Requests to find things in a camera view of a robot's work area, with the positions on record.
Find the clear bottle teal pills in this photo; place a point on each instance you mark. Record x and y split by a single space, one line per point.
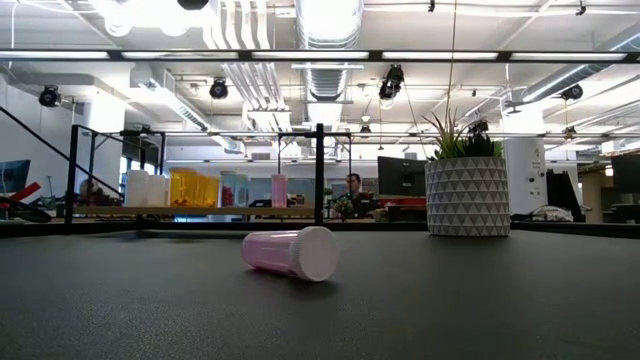
242 192

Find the large white plastic bottle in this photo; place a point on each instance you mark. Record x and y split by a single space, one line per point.
137 190

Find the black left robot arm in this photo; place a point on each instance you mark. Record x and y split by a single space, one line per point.
193 4

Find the wooden shelf board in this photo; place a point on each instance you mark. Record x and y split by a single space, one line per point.
260 211

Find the person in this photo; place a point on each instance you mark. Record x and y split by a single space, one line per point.
356 200

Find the dark computer monitor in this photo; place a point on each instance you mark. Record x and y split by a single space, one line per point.
400 175
14 175

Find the black ceiling spotlight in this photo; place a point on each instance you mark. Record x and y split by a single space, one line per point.
219 89
391 81
571 92
50 96

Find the black overhead light bar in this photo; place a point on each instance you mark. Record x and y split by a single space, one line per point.
375 55

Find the potted plant patterned grey pot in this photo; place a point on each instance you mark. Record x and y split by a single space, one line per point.
467 195

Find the black metal table frame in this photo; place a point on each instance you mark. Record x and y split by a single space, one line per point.
320 175

